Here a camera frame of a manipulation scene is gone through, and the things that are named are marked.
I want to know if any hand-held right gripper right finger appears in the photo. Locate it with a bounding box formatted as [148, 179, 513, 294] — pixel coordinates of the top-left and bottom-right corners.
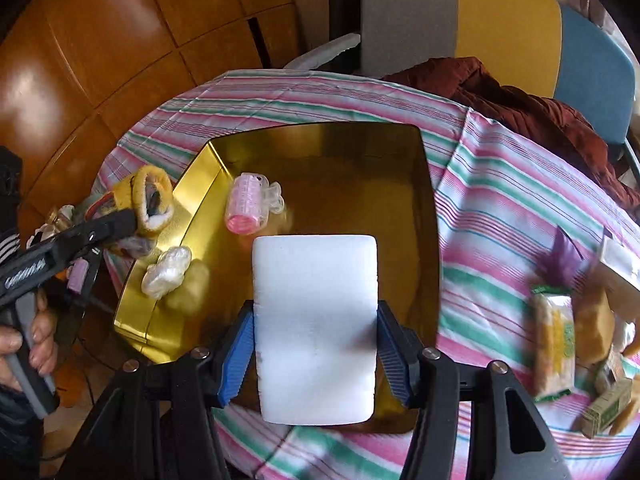
[375, 300, 573, 480]

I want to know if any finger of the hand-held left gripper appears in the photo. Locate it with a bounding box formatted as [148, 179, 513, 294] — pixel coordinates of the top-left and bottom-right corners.
[70, 246, 104, 306]
[45, 209, 138, 281]

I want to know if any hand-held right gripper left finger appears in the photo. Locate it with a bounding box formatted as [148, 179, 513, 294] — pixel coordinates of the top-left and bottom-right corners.
[60, 300, 258, 480]

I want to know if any yellow fluffy scrunchie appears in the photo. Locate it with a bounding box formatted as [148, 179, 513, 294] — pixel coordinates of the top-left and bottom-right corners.
[112, 166, 175, 237]

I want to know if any white foam block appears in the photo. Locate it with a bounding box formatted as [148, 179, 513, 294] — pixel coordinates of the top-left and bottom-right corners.
[251, 234, 378, 427]

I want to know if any green yellow cracker packet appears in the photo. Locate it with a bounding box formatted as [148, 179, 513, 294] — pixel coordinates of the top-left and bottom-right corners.
[530, 284, 577, 404]

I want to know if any gold metal tray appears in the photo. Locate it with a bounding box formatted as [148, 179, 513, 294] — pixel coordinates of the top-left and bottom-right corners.
[112, 122, 442, 435]

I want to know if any person's left hand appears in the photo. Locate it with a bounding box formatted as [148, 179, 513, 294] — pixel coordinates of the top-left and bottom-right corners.
[0, 290, 59, 392]

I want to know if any small lilac item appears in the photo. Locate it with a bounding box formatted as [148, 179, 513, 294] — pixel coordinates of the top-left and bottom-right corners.
[69, 260, 89, 294]

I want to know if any pile of hair accessories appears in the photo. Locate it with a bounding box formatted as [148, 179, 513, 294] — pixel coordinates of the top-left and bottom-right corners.
[30, 192, 121, 241]

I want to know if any pearly white plastic bundle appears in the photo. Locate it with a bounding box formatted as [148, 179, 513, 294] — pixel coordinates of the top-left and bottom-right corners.
[141, 246, 194, 301]

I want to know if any pink hair roller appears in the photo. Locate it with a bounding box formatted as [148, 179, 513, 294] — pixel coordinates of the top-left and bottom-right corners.
[225, 172, 267, 235]

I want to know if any clear plastic hair clip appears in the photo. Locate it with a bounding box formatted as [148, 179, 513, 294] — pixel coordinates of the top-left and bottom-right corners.
[262, 182, 286, 214]

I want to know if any pink green striped tablecloth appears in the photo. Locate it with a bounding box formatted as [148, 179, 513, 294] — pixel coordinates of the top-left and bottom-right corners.
[95, 69, 640, 480]

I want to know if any purple foil wrapper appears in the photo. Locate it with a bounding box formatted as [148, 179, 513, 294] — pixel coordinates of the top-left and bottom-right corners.
[540, 226, 589, 291]

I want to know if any yellow sponge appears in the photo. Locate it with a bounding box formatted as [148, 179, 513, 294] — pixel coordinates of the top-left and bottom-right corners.
[572, 287, 617, 366]

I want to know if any small green cardboard box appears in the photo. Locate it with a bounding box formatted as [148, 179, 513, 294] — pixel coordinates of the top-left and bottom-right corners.
[580, 377, 635, 440]

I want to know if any white cardboard box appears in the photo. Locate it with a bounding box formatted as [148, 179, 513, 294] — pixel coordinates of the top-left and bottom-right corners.
[597, 235, 640, 294]

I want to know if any rust brown jacket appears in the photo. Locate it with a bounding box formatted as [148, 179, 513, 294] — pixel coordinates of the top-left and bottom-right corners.
[381, 56, 640, 208]

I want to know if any grey yellow blue chair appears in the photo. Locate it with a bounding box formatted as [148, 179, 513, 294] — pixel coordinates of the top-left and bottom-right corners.
[285, 0, 640, 186]

